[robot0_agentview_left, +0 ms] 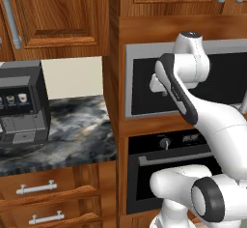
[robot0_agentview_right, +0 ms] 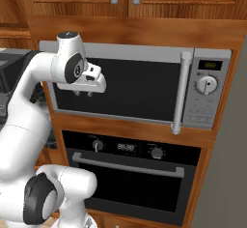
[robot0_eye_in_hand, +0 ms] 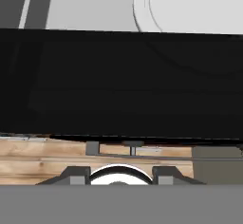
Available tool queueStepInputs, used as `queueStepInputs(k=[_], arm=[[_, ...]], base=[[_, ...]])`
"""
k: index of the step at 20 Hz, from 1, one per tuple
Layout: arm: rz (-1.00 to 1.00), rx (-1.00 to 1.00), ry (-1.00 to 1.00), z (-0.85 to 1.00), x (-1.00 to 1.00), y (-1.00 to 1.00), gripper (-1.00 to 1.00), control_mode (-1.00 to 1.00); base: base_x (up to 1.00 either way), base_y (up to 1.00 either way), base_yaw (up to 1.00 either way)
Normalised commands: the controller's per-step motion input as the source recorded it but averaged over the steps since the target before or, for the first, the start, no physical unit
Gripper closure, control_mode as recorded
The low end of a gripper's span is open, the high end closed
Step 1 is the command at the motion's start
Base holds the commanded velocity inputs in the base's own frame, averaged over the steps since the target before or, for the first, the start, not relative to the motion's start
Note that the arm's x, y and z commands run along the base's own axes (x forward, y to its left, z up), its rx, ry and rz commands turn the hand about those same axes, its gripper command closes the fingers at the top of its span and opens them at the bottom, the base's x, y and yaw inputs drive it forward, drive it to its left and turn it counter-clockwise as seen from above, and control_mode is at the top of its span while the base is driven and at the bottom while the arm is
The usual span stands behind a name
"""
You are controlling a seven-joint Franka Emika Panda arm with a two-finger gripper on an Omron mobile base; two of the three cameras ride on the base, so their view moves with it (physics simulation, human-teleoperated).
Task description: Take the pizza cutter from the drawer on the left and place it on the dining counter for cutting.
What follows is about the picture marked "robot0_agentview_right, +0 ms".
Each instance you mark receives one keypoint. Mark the black microwave door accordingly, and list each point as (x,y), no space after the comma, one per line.
(141,87)

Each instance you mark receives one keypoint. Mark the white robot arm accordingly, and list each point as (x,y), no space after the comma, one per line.
(22,132)

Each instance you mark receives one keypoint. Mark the wooden appliance housing cabinet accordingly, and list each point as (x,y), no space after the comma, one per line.
(135,29)

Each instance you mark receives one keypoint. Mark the black oven knob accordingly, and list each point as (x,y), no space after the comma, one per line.
(97,145)

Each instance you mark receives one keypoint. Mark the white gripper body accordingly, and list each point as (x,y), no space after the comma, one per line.
(93,84)

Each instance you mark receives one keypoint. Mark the silver microwave oven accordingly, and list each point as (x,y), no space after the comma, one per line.
(205,109)

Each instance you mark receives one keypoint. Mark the black oven door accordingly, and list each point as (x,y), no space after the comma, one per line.
(135,190)

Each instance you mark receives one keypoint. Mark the grey oven knob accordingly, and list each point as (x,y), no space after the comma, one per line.
(157,153)

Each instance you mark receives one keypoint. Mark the white microwave dial knob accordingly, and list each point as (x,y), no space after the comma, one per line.
(207,85)

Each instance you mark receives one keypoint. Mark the black built-in oven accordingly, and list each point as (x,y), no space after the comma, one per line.
(135,186)

